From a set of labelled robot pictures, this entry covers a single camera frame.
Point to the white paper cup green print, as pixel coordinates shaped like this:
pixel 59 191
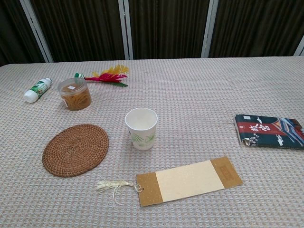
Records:
pixel 141 123

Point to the beige woven tablecloth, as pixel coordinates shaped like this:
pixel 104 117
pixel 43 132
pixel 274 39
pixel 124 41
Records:
pixel 190 95

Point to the round woven rattan coaster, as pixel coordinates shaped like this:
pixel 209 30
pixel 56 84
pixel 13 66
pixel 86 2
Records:
pixel 75 150

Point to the colourful feather shuttlecock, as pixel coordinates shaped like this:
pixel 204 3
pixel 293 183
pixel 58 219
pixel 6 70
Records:
pixel 104 77

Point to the brown cream bookmark with tassel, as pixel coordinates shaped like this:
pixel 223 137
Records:
pixel 190 180

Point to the dark fabric screen panel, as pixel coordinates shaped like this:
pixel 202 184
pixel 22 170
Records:
pixel 12 31
pixel 256 26
pixel 166 28
pixel 80 28

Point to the dark snack packet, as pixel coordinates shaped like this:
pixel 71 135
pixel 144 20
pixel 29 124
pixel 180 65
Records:
pixel 266 133

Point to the white bottle green label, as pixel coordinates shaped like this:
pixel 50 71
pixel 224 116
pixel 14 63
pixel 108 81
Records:
pixel 38 90

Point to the white partition frame post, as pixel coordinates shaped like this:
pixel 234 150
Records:
pixel 125 28
pixel 209 28
pixel 300 50
pixel 39 35

